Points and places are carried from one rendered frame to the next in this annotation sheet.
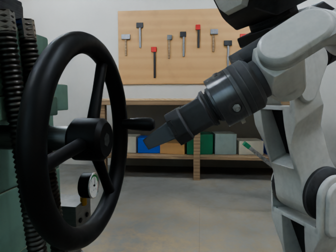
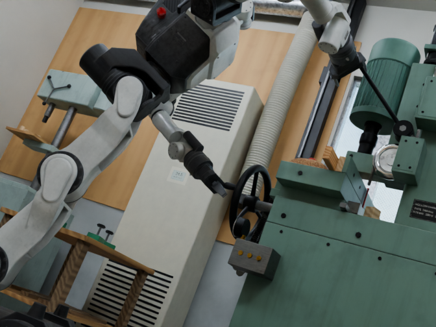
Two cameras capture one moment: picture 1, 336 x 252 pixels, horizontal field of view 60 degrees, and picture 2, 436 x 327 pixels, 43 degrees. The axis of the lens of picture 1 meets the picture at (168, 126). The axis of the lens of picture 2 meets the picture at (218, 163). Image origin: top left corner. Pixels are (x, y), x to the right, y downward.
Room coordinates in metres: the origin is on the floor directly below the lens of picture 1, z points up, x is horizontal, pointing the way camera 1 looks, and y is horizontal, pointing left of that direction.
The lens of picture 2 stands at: (2.28, 0.67, 0.35)
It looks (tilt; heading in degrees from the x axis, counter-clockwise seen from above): 16 degrees up; 201
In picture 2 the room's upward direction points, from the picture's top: 22 degrees clockwise
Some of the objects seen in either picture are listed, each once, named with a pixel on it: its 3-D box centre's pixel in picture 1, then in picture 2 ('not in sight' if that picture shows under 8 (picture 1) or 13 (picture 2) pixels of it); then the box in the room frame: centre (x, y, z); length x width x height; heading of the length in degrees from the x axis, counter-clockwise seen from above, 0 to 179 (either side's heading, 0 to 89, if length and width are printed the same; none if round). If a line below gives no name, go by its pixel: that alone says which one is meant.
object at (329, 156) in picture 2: not in sight; (348, 190); (0.51, 0.44, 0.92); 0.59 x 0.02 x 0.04; 170
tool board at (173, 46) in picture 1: (198, 46); not in sight; (3.64, -0.37, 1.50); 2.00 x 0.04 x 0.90; 85
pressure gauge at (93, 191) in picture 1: (87, 188); (241, 231); (0.68, 0.19, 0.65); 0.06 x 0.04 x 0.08; 170
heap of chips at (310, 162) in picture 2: not in sight; (310, 165); (0.66, 0.32, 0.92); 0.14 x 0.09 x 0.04; 80
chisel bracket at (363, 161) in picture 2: not in sight; (365, 168); (0.47, 0.46, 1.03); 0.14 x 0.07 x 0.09; 80
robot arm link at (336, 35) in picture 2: not in sight; (331, 37); (0.79, 0.28, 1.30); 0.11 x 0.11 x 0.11; 80
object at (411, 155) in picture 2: not in sight; (409, 160); (0.65, 0.60, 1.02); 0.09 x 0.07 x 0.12; 170
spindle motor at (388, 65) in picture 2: not in sight; (385, 87); (0.46, 0.45, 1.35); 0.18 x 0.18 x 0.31
